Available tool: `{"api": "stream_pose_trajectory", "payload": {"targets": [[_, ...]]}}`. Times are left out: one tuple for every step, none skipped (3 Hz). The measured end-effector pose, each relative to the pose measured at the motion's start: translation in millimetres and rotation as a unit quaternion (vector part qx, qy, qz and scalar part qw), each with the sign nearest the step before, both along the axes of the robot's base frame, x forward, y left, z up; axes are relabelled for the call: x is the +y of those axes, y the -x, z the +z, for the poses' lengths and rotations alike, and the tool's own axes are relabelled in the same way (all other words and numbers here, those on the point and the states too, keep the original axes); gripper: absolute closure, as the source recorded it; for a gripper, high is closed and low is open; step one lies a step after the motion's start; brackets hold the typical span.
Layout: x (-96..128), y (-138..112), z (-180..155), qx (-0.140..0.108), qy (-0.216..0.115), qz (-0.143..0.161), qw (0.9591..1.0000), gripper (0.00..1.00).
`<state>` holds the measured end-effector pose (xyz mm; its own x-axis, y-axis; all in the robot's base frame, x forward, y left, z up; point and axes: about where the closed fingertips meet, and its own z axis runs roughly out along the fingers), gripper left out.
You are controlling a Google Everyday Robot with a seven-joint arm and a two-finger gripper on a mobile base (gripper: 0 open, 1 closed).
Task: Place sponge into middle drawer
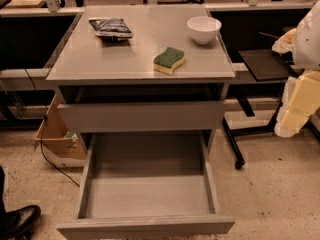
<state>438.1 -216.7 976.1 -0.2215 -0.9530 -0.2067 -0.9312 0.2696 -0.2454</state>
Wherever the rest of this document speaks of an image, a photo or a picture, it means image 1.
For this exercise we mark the black tray stand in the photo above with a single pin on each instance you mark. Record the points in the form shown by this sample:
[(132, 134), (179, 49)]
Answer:
[(266, 73)]

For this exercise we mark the white bowl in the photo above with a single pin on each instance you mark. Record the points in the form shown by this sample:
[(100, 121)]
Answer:
[(203, 29)]

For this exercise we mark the black shoe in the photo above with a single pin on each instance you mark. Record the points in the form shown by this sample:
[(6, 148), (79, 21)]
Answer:
[(15, 225)]

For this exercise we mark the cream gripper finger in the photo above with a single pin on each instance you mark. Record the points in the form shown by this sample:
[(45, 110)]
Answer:
[(300, 100), (285, 43)]

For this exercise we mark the open grey drawer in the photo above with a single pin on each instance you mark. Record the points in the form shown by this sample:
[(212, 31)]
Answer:
[(144, 185)]

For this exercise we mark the dark snack bag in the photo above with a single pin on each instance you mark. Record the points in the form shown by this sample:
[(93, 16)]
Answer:
[(113, 28)]

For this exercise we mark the grey drawer cabinet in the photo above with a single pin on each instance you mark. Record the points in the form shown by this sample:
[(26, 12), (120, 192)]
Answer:
[(109, 85)]

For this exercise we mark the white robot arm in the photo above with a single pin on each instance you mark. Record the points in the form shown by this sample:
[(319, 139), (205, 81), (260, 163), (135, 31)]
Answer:
[(306, 46)]

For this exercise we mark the cardboard box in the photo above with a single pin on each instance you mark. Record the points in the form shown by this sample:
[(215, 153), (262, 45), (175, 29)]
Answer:
[(60, 146)]

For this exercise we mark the green and yellow sponge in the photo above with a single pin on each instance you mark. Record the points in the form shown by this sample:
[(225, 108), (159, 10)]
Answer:
[(169, 60)]

